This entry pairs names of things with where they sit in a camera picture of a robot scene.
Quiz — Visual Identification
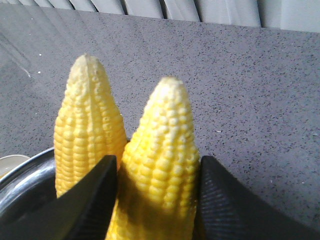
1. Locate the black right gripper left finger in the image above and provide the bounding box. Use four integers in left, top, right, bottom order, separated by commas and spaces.
0, 155, 117, 240

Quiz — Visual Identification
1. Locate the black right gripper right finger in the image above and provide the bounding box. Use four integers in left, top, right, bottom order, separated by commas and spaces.
198, 156, 320, 240

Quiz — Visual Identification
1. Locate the yellow corn cob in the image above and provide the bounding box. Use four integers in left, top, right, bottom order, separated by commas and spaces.
106, 76, 200, 240

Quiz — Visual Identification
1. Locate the pale corn cob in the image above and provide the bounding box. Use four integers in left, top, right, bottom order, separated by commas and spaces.
53, 53, 127, 197

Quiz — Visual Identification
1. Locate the grey-green electric cooking pot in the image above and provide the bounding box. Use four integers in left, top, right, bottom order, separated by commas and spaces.
0, 146, 61, 226

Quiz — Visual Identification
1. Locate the grey pleated curtain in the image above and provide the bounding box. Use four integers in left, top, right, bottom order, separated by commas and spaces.
7, 0, 320, 33

